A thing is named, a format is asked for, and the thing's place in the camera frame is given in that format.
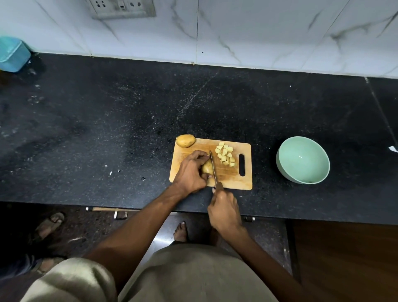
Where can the person's left hand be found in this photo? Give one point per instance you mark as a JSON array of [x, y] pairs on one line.
[[188, 172]]

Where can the person's right hand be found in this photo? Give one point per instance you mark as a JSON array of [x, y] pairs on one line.
[[224, 210]]

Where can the person's left thumb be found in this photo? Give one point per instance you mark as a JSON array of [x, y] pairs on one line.
[[206, 177]]

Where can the person's right fingers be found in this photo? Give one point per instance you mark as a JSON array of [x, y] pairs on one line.
[[218, 198]]

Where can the peeled potato piece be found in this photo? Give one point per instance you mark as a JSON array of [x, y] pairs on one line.
[[207, 168]]

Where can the kitchen knife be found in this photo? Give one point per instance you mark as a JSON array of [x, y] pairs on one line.
[[214, 169]]

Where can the person's right forearm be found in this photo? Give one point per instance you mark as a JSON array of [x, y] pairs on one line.
[[264, 261]]

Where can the person's left forearm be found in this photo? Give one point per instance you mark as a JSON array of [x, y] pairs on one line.
[[136, 227]]

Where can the wooden cutting board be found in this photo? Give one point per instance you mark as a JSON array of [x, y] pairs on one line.
[[228, 174]]

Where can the pile of potato cubes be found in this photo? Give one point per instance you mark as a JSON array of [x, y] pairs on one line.
[[225, 154]]

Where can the whole potato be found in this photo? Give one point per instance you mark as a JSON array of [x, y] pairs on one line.
[[185, 140]]

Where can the person's bare foot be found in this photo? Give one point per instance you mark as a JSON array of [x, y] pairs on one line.
[[180, 232]]

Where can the person's beige garment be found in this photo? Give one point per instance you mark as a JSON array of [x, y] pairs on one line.
[[192, 273]]

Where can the mint green bowl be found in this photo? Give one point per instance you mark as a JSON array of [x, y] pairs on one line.
[[303, 160]]

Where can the wooden cabinet door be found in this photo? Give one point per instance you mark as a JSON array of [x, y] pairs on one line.
[[345, 261]]

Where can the small white scrap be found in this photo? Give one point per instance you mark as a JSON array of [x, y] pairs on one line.
[[393, 149]]

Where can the light blue plastic container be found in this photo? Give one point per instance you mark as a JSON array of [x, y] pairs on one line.
[[12, 54]]

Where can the white wall socket panel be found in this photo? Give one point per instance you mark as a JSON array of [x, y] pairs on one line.
[[121, 7]]

